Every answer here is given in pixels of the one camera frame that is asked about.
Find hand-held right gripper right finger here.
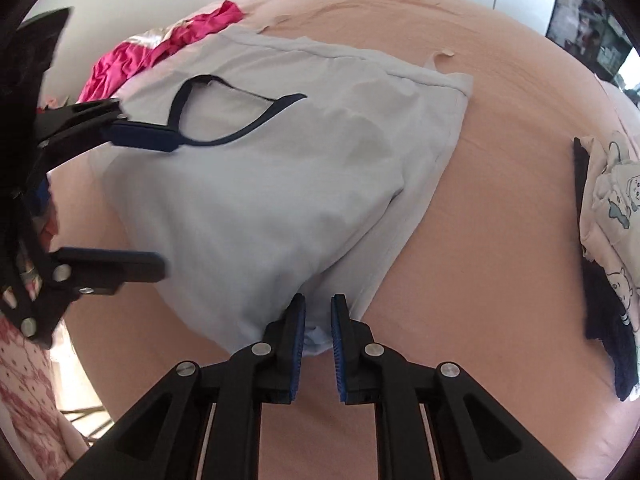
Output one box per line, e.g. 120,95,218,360
330,294,578,480

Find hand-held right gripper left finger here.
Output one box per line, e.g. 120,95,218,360
60,292,307,480

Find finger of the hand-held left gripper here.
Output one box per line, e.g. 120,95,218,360
30,97,182,181
2,247,169,350

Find grey t-shirt with navy trim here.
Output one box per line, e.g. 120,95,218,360
102,27,475,358

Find magenta garment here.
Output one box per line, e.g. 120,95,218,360
77,1,246,103

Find pale pink garment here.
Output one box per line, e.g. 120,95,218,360
117,22,173,48

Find red patterned white cloth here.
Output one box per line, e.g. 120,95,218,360
0,305,86,480

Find peach bed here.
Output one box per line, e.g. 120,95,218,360
47,0,640,480

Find dark flat screen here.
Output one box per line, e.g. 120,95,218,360
545,0,636,81

